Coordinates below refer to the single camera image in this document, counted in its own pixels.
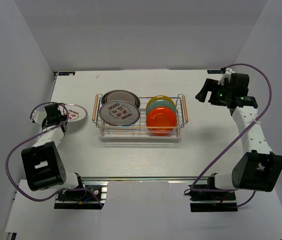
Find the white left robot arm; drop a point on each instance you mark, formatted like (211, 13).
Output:
(42, 163)

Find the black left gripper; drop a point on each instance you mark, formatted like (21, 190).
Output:
(64, 118)

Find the metal wire dish rack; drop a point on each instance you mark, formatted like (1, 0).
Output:
(139, 130)

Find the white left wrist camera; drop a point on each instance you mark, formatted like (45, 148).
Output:
(37, 116)

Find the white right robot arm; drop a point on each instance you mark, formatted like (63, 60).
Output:
(259, 167)

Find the white plate red characters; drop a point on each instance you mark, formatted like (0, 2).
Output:
(74, 112)

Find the teal plate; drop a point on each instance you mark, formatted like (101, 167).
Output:
(160, 103)

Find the green red rimmed plate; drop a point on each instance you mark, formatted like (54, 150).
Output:
(121, 95)

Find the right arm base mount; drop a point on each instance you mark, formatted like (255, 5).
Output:
(211, 202)

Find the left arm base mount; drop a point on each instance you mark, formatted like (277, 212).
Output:
(93, 199)

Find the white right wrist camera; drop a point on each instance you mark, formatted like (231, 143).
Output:
(226, 76)

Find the yellow plate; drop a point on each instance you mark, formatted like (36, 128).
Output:
(160, 97)

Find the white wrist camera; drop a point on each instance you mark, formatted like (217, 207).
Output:
(226, 76)
(37, 116)

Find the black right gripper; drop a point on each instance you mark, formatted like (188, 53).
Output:
(209, 86)

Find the white plate coloured circles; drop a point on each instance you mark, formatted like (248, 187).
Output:
(119, 113)

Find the orange plate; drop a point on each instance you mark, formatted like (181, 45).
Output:
(161, 121)

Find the right table label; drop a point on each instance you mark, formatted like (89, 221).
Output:
(214, 71)

